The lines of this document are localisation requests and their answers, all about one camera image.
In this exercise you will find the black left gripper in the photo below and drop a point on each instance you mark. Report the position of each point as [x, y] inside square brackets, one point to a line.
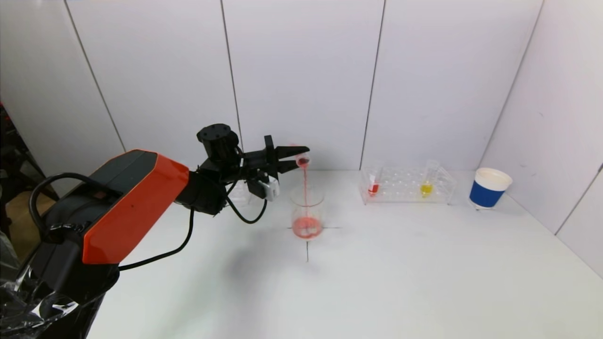
[269, 157]

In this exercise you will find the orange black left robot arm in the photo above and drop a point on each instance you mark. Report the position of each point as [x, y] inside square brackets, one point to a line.
[132, 207]

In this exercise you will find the clear glass beaker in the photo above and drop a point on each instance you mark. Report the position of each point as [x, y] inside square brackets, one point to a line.
[306, 226]

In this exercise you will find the test tube with red pigment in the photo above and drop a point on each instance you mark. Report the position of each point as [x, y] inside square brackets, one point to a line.
[373, 189]

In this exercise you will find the test tube with yellow pigment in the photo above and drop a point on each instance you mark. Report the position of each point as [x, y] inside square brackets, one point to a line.
[426, 189]

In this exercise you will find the white paper cup blue sleeve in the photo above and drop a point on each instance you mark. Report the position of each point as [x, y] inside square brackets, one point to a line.
[486, 195]

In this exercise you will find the clear plastic wrap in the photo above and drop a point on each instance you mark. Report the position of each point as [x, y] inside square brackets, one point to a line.
[28, 310]

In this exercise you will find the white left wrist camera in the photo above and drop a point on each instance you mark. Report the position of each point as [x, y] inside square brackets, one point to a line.
[272, 188]

